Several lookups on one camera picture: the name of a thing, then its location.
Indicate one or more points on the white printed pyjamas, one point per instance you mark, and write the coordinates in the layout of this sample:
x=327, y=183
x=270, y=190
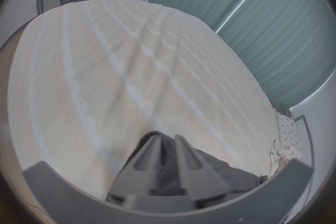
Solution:
x=277, y=160

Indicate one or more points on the white printed pillow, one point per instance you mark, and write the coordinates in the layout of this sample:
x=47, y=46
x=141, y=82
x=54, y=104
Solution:
x=288, y=133

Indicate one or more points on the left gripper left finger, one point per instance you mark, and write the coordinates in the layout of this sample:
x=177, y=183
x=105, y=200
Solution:
x=131, y=183

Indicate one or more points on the bed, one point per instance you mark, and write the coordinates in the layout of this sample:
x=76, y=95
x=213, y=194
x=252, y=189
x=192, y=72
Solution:
x=131, y=73

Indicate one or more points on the black T-shirt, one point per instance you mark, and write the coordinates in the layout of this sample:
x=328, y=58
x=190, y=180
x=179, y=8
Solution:
x=236, y=173

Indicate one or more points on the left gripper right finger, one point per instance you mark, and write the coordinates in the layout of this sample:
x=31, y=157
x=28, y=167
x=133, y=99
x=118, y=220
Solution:
x=207, y=183

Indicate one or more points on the grey bedside table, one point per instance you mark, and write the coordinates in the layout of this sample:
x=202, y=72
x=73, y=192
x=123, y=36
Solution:
x=280, y=108

